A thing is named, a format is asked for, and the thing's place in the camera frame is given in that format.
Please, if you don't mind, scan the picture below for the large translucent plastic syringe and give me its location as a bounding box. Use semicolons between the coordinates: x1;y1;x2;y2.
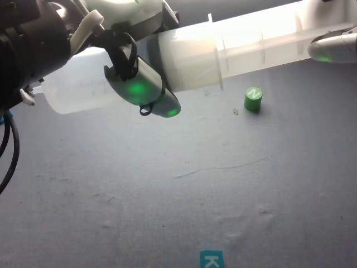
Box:
32;1;357;115

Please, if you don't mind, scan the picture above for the grey table cloth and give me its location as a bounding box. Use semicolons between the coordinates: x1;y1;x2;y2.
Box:
0;54;357;268

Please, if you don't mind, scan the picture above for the teal letter K block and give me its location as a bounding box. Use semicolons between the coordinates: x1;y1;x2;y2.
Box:
199;250;225;268

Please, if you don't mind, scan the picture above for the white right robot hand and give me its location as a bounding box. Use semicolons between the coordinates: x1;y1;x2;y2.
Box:
302;0;357;64

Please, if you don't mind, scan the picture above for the flat blue block with holes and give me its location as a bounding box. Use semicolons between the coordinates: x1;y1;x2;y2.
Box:
0;109;15;126

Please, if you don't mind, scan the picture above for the green letter N cylinder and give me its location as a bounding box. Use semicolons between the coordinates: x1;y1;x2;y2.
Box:
243;86;264;113

